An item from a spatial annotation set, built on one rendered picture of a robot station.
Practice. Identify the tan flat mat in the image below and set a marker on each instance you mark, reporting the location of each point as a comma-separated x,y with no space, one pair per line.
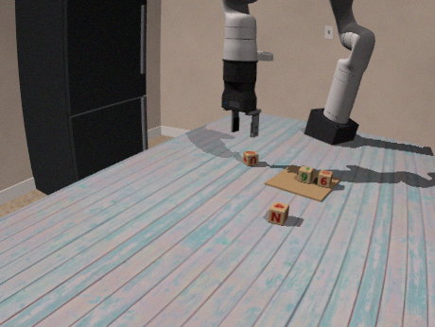
287,180

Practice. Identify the tan block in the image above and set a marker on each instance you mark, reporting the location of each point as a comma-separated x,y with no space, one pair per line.
325,178
278,213
305,174
250,158

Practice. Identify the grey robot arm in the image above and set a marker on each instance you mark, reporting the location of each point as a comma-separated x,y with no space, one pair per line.
358,39

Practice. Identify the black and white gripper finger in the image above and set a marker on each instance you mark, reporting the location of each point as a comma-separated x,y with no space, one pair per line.
255,122
235,120

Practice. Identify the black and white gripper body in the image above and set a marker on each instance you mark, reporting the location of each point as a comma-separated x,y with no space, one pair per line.
240,60

